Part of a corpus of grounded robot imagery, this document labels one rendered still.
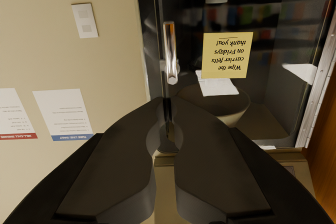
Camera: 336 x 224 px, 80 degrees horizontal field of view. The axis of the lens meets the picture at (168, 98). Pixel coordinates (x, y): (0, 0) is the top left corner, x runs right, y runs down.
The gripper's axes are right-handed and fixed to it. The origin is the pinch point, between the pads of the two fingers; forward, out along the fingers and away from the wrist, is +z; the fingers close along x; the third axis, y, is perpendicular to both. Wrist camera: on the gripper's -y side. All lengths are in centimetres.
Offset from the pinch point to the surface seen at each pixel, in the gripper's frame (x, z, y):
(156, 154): -4.8, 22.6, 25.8
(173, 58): 0.3, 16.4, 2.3
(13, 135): -80, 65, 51
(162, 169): -3.5, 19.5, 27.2
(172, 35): 0.3, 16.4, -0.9
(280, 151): 22.2, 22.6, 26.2
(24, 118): -71, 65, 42
